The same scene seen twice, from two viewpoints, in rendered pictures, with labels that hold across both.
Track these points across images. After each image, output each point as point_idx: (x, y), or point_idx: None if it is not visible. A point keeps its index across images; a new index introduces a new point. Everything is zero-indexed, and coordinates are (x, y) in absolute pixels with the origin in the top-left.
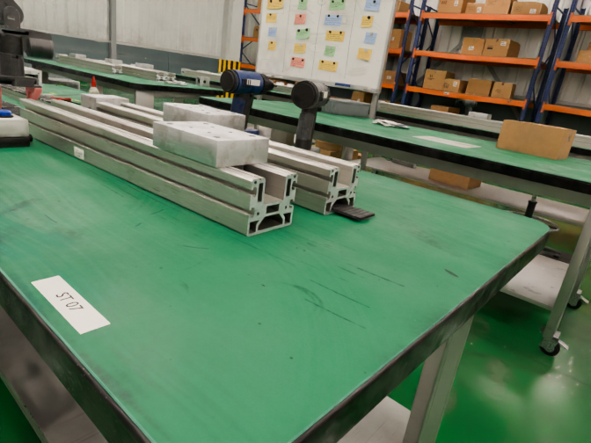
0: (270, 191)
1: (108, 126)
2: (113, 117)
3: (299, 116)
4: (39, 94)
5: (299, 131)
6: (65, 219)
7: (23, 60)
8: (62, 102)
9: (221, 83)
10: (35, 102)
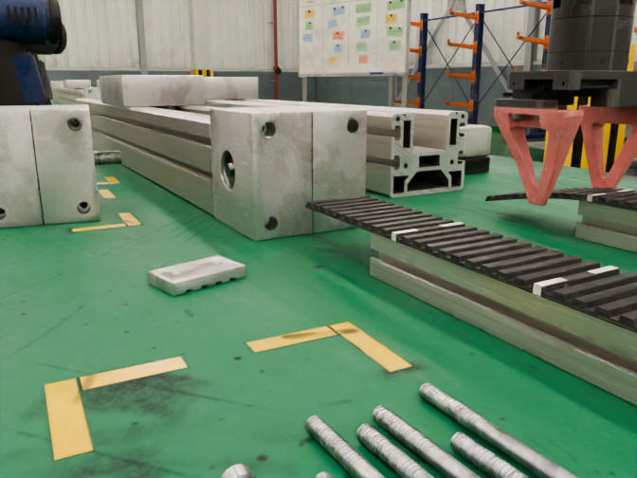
0: None
1: (291, 101)
2: (282, 104)
3: (42, 66)
4: (502, 129)
5: (50, 86)
6: None
7: (552, 11)
8: (380, 111)
9: (62, 26)
10: (420, 109)
